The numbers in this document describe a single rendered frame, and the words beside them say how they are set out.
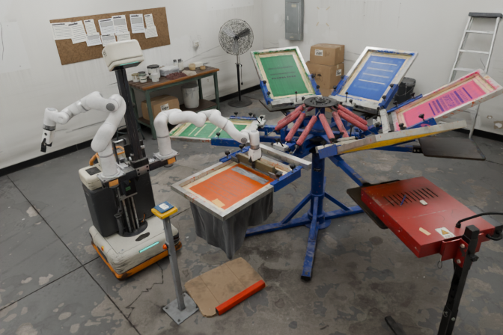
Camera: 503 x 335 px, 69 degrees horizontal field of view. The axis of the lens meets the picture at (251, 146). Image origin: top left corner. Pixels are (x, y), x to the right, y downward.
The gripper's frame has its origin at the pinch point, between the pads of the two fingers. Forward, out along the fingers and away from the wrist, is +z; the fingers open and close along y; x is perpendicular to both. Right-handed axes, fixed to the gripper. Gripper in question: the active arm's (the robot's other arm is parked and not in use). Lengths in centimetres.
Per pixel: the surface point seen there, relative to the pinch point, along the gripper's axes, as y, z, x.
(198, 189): 46.7, 5.9, -13.2
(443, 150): -129, 6, 95
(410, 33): -413, -40, -63
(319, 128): -78, -7, 4
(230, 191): 32.5, 5.9, 6.4
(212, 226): 50, 29, 3
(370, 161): -240, 101, -23
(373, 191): -10, -9, 94
